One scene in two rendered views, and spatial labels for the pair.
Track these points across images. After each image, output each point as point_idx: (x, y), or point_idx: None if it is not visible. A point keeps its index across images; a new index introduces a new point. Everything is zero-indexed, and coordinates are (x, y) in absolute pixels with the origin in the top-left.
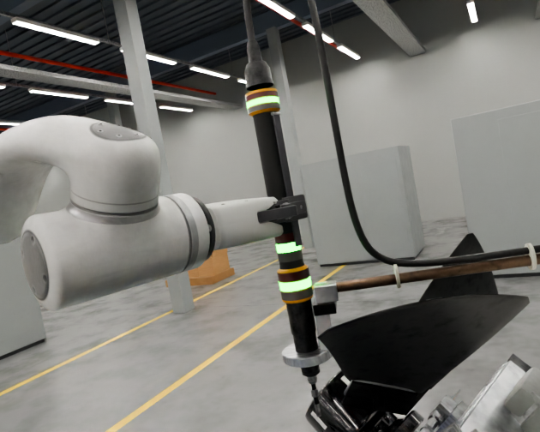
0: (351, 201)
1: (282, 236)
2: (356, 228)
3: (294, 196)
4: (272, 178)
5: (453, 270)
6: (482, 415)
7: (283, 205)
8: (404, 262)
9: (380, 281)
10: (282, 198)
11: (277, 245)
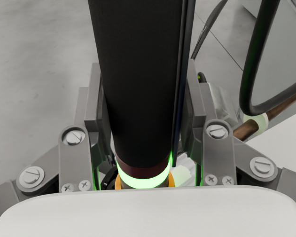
0: (263, 49)
1: (155, 168)
2: (248, 90)
3: (198, 85)
4: (155, 55)
5: None
6: None
7: (268, 181)
8: (271, 107)
9: (244, 139)
10: (197, 116)
11: (135, 180)
